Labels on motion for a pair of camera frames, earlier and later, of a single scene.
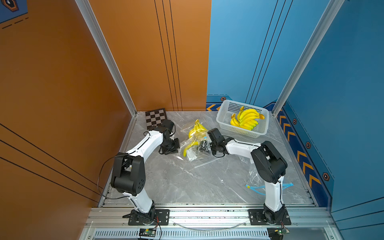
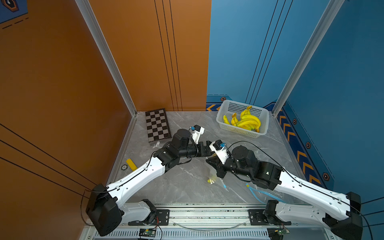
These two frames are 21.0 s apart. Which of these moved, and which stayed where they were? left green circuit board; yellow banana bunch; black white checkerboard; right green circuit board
Moved: yellow banana bunch
Stayed: black white checkerboard; left green circuit board; right green circuit board
